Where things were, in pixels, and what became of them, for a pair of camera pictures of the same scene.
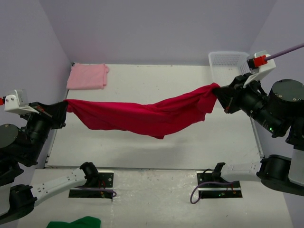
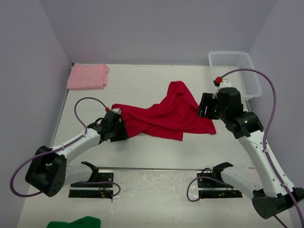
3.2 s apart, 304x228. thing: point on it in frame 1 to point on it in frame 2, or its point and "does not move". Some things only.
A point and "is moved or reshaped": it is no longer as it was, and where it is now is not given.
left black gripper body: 39,126 to 118,132
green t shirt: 87,222 does not move
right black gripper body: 248,99 to 213,110
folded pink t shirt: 88,76 does not move
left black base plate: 106,179 does not move
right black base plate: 216,191 does not move
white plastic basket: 226,66 does not move
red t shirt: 155,119 is moved or reshaped
